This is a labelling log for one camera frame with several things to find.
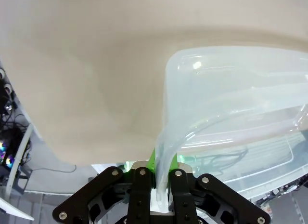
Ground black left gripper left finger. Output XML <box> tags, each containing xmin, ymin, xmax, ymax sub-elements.
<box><xmin>52</xmin><ymin>148</ymin><xmax>157</xmax><ymax>224</ymax></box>

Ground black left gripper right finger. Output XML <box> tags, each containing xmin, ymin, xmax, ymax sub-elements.
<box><xmin>167</xmin><ymin>153</ymin><xmax>272</xmax><ymax>224</ymax></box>

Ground large clear plastic bin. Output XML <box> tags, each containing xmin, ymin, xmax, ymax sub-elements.
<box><xmin>154</xmin><ymin>45</ymin><xmax>308</xmax><ymax>213</ymax></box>

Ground white flat panel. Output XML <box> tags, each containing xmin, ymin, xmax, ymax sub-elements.
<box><xmin>0</xmin><ymin>197</ymin><xmax>35</xmax><ymax>221</ymax></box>

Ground black computer with RGB fans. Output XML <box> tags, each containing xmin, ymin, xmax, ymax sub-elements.
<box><xmin>0</xmin><ymin>127</ymin><xmax>32</xmax><ymax>173</ymax></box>

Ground thin black floor cable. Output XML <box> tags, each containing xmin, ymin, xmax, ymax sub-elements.
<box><xmin>30</xmin><ymin>164</ymin><xmax>77</xmax><ymax>173</ymax></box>

